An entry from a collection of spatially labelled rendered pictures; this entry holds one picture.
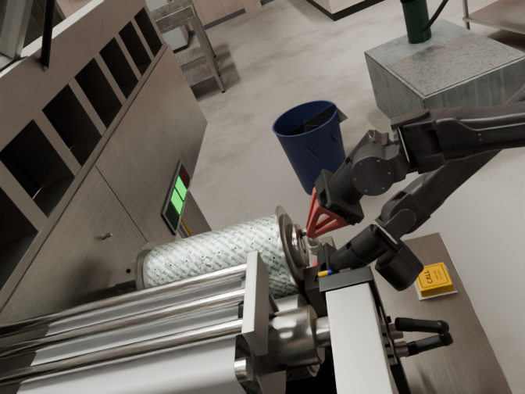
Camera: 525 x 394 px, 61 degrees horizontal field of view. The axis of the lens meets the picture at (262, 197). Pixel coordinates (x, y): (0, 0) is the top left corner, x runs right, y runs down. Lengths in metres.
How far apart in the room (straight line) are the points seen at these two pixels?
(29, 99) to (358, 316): 0.64
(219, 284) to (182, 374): 0.10
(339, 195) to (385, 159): 0.13
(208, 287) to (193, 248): 0.29
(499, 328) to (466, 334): 1.12
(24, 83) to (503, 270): 2.05
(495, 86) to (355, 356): 2.65
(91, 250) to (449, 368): 0.70
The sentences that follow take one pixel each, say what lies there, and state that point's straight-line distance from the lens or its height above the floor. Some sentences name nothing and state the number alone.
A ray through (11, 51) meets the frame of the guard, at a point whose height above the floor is 1.67.
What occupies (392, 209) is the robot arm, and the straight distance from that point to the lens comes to 0.83.
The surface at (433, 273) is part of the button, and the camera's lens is 1.11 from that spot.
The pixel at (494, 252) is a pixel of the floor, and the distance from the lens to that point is 2.43.
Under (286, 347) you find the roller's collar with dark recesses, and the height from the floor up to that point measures 1.35.
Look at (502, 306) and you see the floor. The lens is 2.22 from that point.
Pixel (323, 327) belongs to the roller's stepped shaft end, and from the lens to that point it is 0.51.
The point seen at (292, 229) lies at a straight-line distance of 0.74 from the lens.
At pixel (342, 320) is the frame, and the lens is 0.40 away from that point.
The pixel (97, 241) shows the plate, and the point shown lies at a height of 1.35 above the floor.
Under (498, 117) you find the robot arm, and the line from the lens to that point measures 0.63.
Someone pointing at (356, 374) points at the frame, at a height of 1.44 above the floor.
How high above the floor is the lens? 1.75
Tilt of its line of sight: 33 degrees down
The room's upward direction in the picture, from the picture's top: 25 degrees counter-clockwise
